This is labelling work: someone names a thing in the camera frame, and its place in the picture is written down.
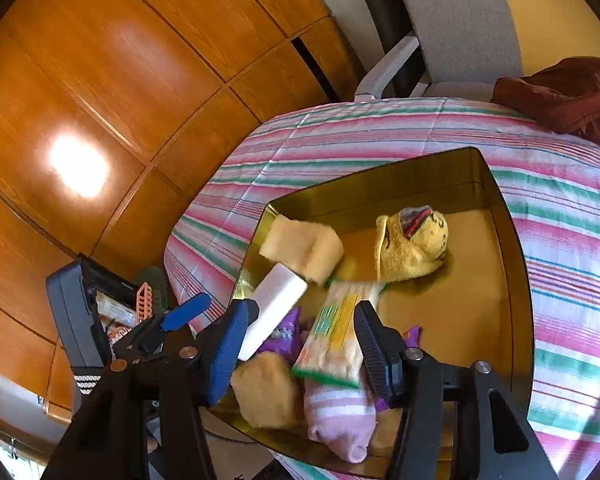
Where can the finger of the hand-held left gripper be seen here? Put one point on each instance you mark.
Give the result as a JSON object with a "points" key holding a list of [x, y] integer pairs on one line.
{"points": [[185, 310]]}

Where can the yellow sponge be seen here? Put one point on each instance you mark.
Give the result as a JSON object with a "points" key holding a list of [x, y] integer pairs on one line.
{"points": [[265, 390], [300, 250]]}

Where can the orange plastic piece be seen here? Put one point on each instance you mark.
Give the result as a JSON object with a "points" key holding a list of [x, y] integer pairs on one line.
{"points": [[143, 300]]}

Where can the wooden wardrobe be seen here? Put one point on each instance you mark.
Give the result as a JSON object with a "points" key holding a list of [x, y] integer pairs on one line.
{"points": [[105, 85]]}

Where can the dark green object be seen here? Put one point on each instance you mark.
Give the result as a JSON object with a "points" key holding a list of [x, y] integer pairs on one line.
{"points": [[157, 282]]}

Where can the purple snack packet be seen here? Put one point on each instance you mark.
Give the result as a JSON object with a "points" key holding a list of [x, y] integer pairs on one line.
{"points": [[411, 336], [285, 332]]}

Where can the grey yellow blue backrest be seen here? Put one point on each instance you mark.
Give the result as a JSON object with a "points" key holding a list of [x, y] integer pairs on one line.
{"points": [[460, 20]]}

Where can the yellow green snack packet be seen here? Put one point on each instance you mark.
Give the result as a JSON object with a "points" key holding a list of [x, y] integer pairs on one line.
{"points": [[330, 335]]}

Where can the pink striped sock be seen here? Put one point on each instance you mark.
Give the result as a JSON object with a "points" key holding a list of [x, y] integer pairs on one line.
{"points": [[337, 420]]}

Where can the white cardboard box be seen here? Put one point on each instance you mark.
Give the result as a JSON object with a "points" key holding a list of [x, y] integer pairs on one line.
{"points": [[275, 310]]}

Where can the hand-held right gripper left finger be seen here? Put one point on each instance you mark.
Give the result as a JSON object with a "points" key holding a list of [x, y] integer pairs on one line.
{"points": [[227, 355]]}

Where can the striped blanket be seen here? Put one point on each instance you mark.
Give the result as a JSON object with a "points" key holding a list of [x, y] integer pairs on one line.
{"points": [[570, 240]]}

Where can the maroon tin box gold inside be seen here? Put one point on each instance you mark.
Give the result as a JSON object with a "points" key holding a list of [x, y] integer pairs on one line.
{"points": [[455, 320]]}

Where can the white armrest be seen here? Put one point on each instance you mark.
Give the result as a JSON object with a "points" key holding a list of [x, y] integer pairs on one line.
{"points": [[385, 67]]}

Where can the yellow sock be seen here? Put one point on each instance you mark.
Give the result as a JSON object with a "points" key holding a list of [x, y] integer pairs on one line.
{"points": [[405, 260]]}

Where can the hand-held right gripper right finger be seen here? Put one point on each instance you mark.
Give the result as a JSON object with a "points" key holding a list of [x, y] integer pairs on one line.
{"points": [[375, 350]]}

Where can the maroon cloth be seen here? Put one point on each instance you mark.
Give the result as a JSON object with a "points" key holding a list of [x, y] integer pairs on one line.
{"points": [[565, 95]]}

